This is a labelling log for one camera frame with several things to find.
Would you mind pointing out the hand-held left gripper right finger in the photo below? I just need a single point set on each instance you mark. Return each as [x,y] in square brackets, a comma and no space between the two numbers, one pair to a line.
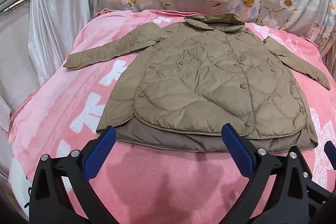
[237,150]

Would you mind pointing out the pink printed blanket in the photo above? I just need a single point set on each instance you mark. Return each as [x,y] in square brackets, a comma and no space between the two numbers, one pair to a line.
[157,182]

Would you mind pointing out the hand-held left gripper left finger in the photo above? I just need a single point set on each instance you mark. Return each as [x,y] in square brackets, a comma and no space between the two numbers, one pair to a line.
[101,153]

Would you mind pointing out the white satin curtain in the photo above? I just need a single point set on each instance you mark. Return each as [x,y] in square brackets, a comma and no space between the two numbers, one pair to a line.
[57,16]

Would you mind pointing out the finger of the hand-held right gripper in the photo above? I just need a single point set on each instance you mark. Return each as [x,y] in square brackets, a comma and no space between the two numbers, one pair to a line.
[329,150]

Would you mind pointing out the tan quilted jacket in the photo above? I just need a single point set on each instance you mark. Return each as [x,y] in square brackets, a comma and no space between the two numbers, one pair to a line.
[197,77]

